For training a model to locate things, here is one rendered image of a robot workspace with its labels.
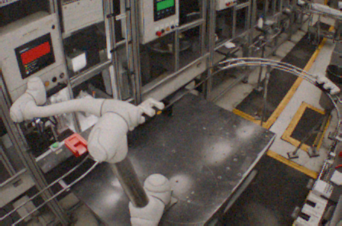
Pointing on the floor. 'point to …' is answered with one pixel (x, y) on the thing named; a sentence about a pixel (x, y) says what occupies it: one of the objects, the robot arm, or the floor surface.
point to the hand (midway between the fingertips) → (50, 134)
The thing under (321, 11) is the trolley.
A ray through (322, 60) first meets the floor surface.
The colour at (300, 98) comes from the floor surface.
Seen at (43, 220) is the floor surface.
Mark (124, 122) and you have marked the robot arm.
